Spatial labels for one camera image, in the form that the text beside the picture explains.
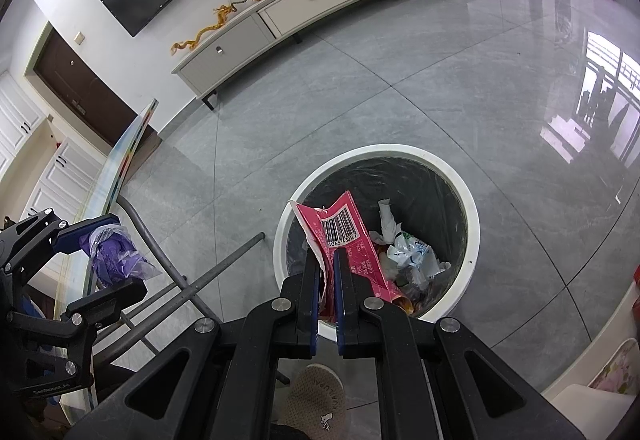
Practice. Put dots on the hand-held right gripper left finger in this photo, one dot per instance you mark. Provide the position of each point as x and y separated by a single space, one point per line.
315 320

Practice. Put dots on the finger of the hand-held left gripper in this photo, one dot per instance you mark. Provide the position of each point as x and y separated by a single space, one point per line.
110 297
70 235

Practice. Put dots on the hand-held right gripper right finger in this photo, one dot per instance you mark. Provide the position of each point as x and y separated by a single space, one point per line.
340 315

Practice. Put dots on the purple plastic bag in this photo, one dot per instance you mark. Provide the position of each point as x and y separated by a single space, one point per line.
120 260

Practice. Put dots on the red snack packet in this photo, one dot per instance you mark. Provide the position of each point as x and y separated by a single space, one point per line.
345 230

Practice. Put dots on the white round trash bin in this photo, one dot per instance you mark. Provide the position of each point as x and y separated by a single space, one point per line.
380 150

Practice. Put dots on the beige slipper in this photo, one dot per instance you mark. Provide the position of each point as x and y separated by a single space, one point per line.
315 400

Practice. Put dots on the glass table with coloured rim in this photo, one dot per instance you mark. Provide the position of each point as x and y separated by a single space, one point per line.
120 159

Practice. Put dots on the white crumpled tissue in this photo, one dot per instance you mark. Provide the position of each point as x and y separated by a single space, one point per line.
387 220

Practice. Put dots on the brown door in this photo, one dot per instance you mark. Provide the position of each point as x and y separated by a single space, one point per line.
85 84

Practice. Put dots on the golden dragon ornament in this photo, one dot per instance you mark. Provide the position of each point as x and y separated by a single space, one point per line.
210 27

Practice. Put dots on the white low furniture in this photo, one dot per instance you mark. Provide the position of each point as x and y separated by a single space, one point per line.
590 410

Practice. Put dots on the white television cabinet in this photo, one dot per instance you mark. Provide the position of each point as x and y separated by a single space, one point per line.
300 4

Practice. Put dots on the white wall cabinet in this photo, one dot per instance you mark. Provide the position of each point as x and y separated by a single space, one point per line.
35 144

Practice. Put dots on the grey metal table frame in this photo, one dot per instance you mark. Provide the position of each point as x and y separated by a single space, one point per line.
225 265

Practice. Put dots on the white light switch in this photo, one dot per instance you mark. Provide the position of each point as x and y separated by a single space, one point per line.
79 38

